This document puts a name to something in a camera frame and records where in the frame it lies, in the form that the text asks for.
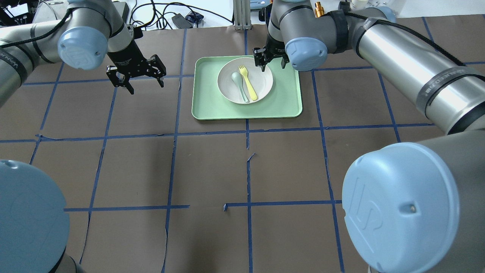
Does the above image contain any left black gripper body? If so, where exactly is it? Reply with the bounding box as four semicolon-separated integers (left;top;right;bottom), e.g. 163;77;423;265
106;39;156;82

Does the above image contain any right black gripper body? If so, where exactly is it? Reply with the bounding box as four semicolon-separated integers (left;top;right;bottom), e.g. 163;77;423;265
263;34;289;61

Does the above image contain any yellow plastic fork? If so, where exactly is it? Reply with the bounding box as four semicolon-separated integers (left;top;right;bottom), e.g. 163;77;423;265
238;64;258;101

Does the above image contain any white round plate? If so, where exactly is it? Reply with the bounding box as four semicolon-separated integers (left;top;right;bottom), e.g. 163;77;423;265
217;57;274;104

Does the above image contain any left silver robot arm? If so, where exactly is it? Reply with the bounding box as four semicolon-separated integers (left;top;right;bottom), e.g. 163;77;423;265
1;0;166;273

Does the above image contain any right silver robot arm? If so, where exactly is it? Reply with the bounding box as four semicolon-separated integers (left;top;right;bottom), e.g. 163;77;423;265
249;52;442;273

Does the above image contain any pale green plastic spoon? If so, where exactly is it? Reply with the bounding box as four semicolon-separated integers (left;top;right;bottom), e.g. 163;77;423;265
232;72;249;103

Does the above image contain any light green tray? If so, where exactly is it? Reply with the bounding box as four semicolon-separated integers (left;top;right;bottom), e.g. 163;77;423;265
192;55;303;120

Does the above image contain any black power adapter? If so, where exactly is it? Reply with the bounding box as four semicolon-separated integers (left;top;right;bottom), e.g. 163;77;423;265
171;13;193;29

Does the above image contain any brass cylinder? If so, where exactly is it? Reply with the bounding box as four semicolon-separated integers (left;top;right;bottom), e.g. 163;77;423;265
314;1;325;18

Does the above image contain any aluminium frame post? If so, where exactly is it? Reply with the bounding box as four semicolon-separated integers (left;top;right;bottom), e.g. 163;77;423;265
233;0;252;30

